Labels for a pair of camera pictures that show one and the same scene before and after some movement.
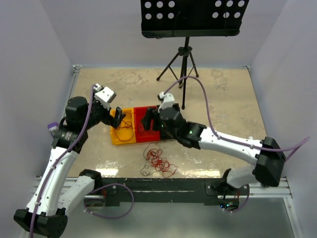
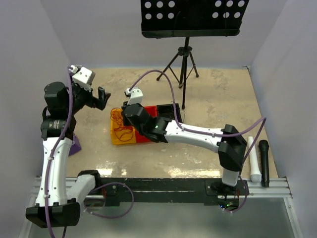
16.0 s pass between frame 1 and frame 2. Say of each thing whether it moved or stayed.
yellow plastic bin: stayed
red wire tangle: moved
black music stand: stayed
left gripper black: moved
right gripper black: moved
